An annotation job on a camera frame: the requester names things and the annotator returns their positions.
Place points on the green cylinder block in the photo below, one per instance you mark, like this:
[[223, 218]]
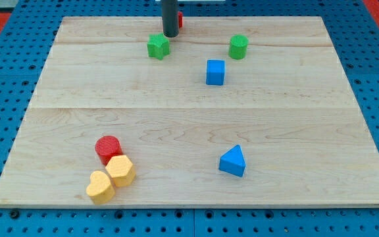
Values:
[[238, 46]]

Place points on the green star block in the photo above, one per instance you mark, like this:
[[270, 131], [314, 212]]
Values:
[[158, 46]]

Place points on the light wooden board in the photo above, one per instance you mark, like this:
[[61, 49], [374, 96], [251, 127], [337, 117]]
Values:
[[287, 103]]

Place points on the red cylinder block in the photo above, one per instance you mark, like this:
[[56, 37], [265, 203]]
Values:
[[107, 147]]

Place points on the red star block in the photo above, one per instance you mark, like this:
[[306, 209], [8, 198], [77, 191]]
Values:
[[180, 19]]

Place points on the blue cube block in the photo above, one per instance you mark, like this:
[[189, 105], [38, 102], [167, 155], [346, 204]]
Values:
[[215, 72]]

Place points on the yellow heart block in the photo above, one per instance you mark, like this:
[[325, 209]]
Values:
[[100, 189]]

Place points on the yellow hexagon block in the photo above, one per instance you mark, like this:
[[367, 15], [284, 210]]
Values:
[[121, 170]]

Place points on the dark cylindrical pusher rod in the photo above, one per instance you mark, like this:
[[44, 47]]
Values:
[[170, 18]]

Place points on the blue triangle block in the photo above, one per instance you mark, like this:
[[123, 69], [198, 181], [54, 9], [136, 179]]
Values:
[[233, 162]]

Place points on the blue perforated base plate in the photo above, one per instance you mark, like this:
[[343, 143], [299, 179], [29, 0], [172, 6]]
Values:
[[25, 42]]

